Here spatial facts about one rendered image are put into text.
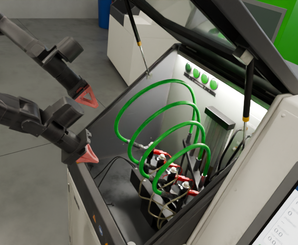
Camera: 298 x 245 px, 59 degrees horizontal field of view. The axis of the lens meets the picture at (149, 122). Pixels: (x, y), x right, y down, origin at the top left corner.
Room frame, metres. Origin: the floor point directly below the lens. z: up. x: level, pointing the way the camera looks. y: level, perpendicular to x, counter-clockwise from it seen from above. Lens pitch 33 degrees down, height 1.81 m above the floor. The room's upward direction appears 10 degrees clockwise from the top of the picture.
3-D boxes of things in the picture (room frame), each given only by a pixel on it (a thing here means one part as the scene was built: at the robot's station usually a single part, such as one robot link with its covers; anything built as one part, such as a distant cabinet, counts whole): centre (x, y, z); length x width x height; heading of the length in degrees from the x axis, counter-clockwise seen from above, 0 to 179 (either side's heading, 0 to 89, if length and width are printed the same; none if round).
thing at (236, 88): (1.03, -0.24, 1.43); 0.54 x 0.03 x 0.02; 35
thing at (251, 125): (0.84, -0.38, 1.20); 0.13 x 0.03 x 0.31; 35
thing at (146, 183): (0.78, -0.10, 0.91); 0.34 x 0.10 x 0.15; 35
